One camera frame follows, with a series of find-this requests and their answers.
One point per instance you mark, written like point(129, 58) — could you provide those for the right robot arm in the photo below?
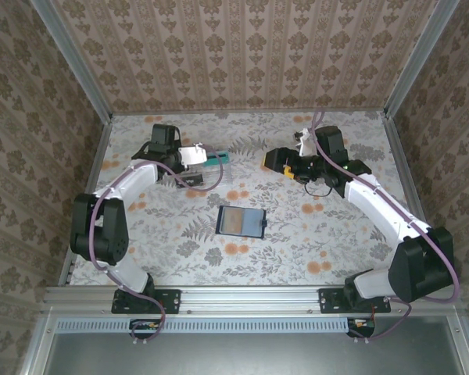
point(422, 269)

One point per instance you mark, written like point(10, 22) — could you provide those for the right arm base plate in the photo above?
point(330, 301)

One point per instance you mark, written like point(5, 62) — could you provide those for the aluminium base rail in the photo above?
point(250, 298)

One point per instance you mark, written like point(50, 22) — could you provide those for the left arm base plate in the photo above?
point(172, 301)

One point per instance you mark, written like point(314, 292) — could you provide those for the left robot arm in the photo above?
point(101, 234)

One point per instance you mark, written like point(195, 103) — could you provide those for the black card white print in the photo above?
point(192, 181)

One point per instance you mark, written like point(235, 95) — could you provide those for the clear acrylic card organizer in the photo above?
point(226, 173)

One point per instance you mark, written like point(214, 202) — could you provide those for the blue card holder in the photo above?
point(254, 222)

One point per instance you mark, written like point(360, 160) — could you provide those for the aluminium frame leg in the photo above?
point(35, 347)
point(464, 347)

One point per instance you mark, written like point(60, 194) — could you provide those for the black controller board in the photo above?
point(365, 326)
point(140, 327)

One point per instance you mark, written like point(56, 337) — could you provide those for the grey metal sheet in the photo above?
point(250, 355)

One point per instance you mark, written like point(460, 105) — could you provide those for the teal card deck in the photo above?
point(219, 157)

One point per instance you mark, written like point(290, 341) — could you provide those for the aluminium frame post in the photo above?
point(75, 62)
point(418, 58)

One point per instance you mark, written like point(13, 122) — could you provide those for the aluminium side rail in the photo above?
point(97, 156)
point(401, 156)

